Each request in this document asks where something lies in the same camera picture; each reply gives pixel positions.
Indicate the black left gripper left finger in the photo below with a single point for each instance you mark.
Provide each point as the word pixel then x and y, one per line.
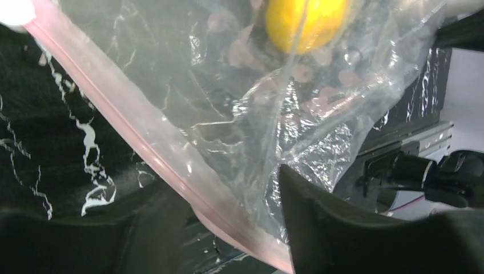
pixel 141 233

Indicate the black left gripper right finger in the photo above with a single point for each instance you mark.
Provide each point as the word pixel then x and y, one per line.
pixel 329 235

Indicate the clear zip top bag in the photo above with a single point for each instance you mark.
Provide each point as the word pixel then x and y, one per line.
pixel 213 107

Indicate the yellow fake fruit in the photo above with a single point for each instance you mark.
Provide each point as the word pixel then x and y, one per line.
pixel 304 25

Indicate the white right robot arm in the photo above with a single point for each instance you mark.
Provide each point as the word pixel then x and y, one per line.
pixel 456 180

